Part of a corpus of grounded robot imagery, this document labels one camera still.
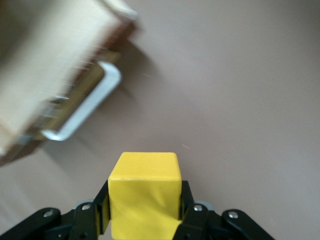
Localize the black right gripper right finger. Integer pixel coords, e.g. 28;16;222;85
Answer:
172;180;275;240

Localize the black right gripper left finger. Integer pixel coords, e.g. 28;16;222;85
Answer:
0;179;111;240

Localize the yellow cube block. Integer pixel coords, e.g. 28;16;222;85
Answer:
107;151;183;240

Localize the white metal drawer handle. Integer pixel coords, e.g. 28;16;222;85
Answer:
41;61;123;142

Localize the wooden drawer with beige inside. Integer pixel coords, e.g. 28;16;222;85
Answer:
0;0;140;167

